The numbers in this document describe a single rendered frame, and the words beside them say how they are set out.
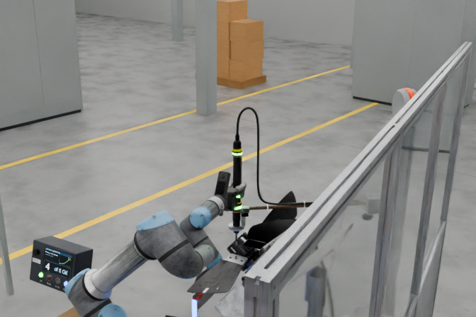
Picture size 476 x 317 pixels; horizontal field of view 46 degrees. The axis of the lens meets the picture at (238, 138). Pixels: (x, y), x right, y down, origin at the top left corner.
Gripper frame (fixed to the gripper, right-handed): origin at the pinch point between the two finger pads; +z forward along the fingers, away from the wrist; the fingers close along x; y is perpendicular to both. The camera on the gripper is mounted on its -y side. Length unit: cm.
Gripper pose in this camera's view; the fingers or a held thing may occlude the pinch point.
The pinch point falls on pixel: (239, 182)
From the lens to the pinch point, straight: 240.7
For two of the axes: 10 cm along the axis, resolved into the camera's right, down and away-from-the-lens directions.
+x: 8.8, 1.6, -4.4
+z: 4.7, -2.9, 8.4
